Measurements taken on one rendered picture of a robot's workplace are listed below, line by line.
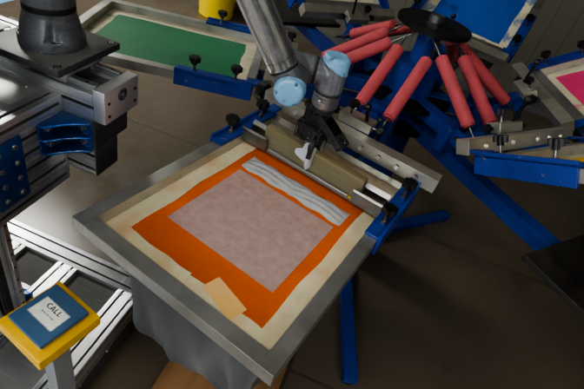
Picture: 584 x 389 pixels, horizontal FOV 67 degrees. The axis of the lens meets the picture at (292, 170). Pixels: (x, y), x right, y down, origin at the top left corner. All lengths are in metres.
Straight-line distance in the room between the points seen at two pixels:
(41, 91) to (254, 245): 0.64
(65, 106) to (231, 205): 0.49
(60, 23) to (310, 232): 0.80
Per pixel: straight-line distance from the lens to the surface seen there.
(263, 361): 0.92
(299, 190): 1.32
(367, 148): 1.49
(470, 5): 2.84
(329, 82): 1.19
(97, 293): 1.96
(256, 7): 1.01
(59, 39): 1.20
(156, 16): 2.31
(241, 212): 1.21
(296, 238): 1.18
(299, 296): 1.06
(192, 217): 1.18
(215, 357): 1.25
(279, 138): 1.37
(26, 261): 2.11
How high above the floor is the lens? 1.78
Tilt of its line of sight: 36 degrees down
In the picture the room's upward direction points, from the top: 16 degrees clockwise
